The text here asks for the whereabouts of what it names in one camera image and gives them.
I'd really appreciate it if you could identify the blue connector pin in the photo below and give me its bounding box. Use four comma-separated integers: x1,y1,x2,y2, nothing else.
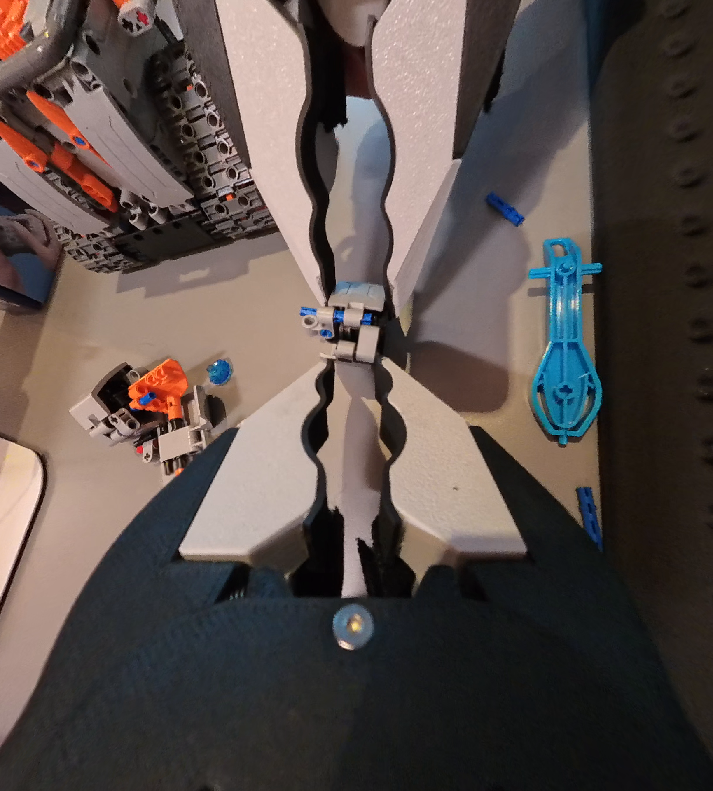
577,486,604,552
485,192,526,228

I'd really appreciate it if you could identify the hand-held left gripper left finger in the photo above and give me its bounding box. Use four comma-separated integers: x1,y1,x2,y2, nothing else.
180,361,339,579

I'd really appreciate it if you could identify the grey bracket brick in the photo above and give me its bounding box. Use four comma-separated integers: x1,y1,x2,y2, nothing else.
330,282,389,330

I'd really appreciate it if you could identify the blue cardboard box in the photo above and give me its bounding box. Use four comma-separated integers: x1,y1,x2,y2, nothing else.
0,180,64,310

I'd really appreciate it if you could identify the light blue paddle piece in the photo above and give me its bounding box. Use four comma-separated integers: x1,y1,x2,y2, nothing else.
528,238,608,447

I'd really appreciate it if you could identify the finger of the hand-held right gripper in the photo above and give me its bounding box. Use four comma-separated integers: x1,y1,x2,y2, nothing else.
215,0,339,305
367,0,473,312

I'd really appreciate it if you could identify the large grey tracked brick vehicle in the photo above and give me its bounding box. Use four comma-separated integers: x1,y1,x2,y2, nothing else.
0,0,285,275

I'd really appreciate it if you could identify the black dimpled foam mat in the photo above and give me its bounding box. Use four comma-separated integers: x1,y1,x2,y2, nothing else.
589,0,713,791

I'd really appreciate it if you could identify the small grey orange brick assembly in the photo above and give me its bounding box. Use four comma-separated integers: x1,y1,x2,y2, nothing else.
70,359,224,479

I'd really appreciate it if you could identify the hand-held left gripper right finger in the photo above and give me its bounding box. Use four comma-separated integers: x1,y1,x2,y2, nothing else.
375,361,530,579

